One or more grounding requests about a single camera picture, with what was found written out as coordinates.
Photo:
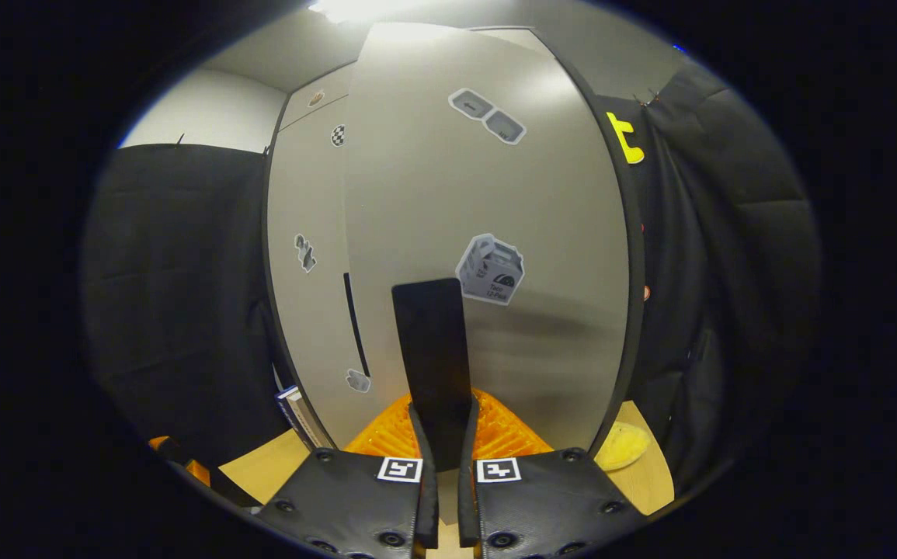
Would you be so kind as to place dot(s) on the grey double-door shoe cabinet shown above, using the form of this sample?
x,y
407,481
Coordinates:
x,y
316,97

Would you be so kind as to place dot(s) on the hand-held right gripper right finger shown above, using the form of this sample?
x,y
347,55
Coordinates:
x,y
467,505

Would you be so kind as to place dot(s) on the black backdrop cloth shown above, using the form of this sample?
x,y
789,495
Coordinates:
x,y
184,272

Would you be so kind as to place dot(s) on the long ceiling light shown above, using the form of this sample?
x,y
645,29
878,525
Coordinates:
x,y
355,8

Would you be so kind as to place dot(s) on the grey cabinet door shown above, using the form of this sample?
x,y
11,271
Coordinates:
x,y
533,349
308,326

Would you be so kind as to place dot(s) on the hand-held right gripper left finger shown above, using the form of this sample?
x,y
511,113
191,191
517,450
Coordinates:
x,y
426,505

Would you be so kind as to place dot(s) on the yellow round sponge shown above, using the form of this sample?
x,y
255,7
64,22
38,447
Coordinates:
x,y
623,448

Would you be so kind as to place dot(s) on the blue book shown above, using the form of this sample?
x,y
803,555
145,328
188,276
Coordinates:
x,y
286,405

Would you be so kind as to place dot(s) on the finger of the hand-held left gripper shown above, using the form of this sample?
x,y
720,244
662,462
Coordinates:
x,y
198,471

